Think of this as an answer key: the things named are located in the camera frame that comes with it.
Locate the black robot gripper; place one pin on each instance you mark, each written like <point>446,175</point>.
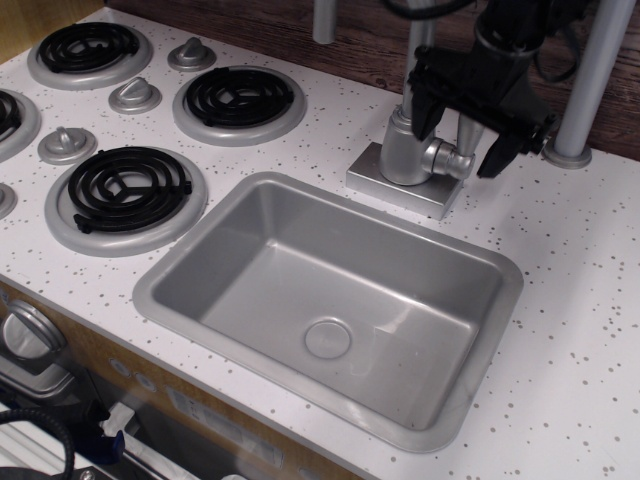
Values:
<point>489,84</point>

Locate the silver faucet lever handle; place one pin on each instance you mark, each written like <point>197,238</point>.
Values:
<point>456,161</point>

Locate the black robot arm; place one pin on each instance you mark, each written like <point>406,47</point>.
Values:
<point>530,18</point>

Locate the silver faucet with square base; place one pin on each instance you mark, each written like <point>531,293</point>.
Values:
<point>392,171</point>

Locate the grey right support pole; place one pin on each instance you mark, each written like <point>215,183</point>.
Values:
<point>569,149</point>

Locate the grey support pole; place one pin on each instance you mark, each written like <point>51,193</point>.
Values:
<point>324,21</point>
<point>569,149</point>

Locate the grey left support pole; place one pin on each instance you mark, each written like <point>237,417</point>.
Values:
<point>324,21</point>

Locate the grey rectangular sink basin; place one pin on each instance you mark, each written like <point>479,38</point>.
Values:
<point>425,311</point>

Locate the back right stove burner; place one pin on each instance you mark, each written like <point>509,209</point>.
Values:
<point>238,106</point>

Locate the round sink drain plug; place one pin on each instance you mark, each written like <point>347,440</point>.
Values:
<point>327,339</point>

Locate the silver stove knob top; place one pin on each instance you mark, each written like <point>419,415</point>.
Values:
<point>191,56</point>

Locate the silver stove knob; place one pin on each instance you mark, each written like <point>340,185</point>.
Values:
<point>66,146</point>
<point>191,56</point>
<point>135,97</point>

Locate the silver stove knob middle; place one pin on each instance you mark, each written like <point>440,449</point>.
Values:
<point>135,97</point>

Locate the front right stove burner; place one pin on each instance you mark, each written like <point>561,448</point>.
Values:
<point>125,201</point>

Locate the back left stove burner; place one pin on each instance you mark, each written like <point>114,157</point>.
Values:
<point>87,56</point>

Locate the silver stove knob lower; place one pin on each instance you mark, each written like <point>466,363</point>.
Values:
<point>66,146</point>

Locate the left edge stove burner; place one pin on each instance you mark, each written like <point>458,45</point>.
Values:
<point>20,123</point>

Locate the silver stove knob left edge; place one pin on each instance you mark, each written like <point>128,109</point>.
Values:
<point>8,200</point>

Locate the silver round oven dial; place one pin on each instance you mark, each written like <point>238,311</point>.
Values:
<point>29,339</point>

